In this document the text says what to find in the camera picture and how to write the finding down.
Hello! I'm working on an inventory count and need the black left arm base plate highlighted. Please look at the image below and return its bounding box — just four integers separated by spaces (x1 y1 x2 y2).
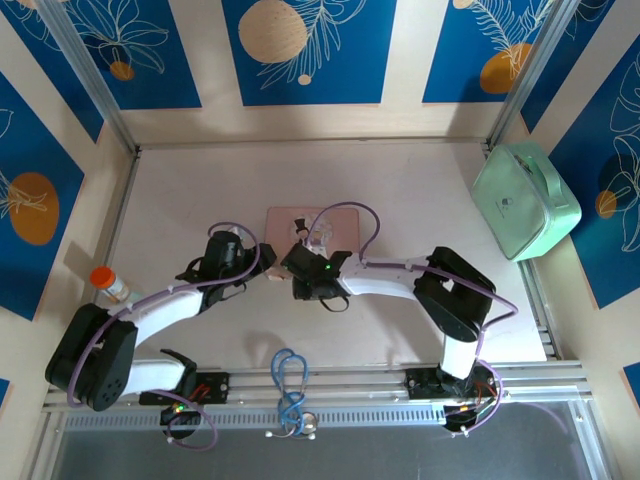
138 370 232 427

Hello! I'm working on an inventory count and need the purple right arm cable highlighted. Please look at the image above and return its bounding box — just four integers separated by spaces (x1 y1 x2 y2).
305 201 520 361

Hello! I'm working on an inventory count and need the aluminium back frame rail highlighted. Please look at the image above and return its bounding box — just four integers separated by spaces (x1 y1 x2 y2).
133 139 491 151

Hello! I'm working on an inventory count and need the grey slotted cable duct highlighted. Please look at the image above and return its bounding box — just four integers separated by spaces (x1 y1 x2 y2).
63 408 454 432

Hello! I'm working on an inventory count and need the black cable loop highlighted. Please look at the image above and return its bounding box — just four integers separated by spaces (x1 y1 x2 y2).
318 293 352 314

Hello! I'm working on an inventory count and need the aluminium front frame rail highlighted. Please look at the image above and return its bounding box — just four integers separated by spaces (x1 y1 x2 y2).
42 360 594 414

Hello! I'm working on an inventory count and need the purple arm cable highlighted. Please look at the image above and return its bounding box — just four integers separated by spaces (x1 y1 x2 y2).
66 223 274 409
305 201 520 361

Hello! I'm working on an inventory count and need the mint green zip bag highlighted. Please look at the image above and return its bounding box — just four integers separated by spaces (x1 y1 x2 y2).
471 142 583 263

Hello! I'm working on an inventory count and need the orange cap pill bottle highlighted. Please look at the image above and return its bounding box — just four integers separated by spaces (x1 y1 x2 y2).
89 265 131 305

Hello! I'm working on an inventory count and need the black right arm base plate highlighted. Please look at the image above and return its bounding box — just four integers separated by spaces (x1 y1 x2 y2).
405 365 504 434

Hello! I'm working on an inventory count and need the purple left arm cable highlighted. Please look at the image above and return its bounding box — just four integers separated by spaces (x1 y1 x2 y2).
66 223 274 409

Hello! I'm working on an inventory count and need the aluminium frame post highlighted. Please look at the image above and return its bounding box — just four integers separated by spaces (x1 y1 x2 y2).
487 0 586 147
37 0 139 153

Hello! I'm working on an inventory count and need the aluminium side frame rail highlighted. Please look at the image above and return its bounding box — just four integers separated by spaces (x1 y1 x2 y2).
517 259 564 362
74 148 142 311

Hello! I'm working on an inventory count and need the blue stethoscope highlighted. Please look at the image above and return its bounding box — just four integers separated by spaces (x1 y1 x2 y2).
263 347 320 442

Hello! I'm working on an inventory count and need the pink rectangular pad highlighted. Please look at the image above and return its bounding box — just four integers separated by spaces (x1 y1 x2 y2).
265 206 360 282

